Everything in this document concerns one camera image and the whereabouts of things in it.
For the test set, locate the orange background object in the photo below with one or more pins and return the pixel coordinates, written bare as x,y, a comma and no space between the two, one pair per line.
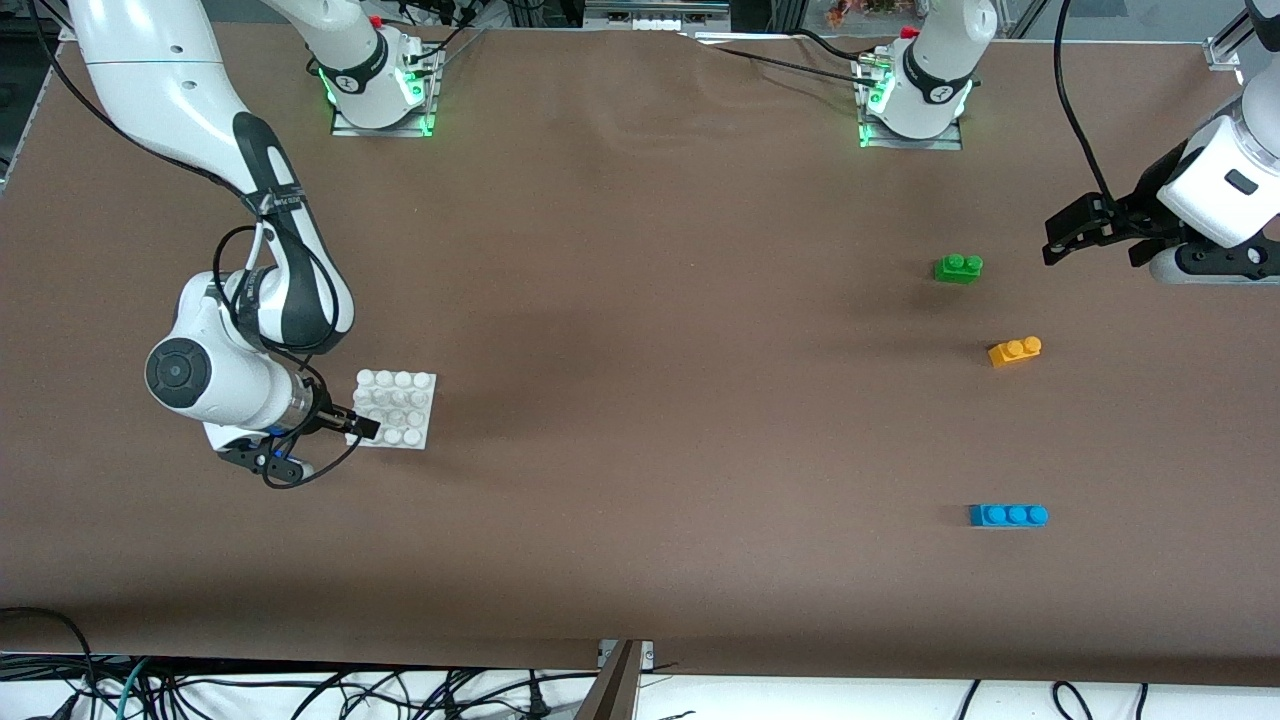
870,10

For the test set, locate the yellow two-stud block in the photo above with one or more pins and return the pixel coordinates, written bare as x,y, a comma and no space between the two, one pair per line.
1012,352

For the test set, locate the blue three-stud block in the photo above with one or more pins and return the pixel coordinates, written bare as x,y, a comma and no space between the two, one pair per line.
1005,515

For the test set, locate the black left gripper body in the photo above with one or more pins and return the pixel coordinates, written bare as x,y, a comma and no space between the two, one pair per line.
1146,211

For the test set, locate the brown table cover sheet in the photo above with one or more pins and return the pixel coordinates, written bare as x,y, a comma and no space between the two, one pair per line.
640,250

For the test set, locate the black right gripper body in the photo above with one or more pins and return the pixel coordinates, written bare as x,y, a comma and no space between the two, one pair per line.
323,410

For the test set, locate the aluminium frame rail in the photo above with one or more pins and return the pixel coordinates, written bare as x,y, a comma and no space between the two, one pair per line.
700,8

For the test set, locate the white studded base plate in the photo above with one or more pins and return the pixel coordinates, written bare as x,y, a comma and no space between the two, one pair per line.
400,400

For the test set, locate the metal table edge bracket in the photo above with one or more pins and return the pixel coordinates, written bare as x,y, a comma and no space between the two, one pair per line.
615,690

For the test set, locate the green two-stud block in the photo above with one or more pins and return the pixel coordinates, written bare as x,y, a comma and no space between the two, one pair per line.
955,270

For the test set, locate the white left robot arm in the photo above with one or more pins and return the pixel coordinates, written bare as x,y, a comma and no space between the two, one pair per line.
935,75

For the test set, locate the aluminium corner profile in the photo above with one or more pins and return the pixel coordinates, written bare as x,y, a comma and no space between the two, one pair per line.
1225,50

